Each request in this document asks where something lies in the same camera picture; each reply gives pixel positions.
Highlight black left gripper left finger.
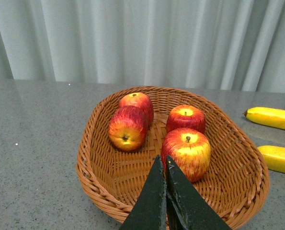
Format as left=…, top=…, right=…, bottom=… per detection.
left=120, top=155, right=167, bottom=230

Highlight red yellow apple tilted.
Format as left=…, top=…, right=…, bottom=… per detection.
left=108, top=105, right=148, bottom=151

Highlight small curved yellow banana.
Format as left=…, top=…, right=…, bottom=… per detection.
left=244, top=107, right=285, bottom=130

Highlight white curtain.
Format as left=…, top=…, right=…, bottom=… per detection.
left=0, top=0, right=285, bottom=93

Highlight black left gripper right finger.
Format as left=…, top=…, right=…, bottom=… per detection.
left=166, top=156, right=231, bottom=230

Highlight brown wicker basket left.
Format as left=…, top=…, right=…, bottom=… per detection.
left=76, top=86, right=270, bottom=230

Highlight large yellow banana on table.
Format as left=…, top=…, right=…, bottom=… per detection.
left=257, top=145, right=285, bottom=173

